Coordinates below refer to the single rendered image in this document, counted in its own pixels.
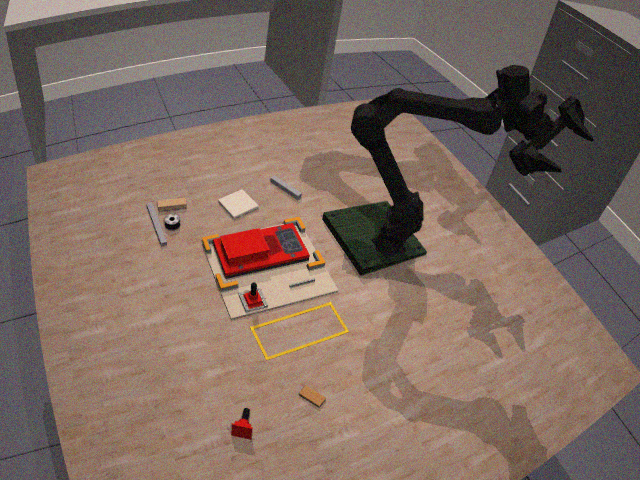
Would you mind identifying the orange-brown rectangular block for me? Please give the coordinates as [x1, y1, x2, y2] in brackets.
[299, 385, 326, 407]

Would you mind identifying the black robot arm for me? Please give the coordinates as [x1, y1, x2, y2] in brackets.
[351, 65, 547, 258]

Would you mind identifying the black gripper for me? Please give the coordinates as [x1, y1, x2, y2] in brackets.
[509, 96, 593, 176]

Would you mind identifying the black toy tyre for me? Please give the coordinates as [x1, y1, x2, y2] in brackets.
[164, 213, 180, 230]

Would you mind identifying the tan rectangular bar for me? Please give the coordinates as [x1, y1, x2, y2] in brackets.
[157, 198, 187, 211]

